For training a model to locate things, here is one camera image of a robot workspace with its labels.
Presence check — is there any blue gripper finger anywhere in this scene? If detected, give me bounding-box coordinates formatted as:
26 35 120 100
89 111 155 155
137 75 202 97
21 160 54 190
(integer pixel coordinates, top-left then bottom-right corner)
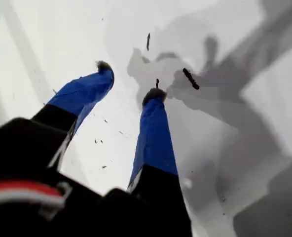
126 88 194 237
32 60 115 149

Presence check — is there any red white servo wire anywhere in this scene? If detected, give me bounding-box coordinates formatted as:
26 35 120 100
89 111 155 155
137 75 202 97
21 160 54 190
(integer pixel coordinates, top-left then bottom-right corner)
0 181 66 208

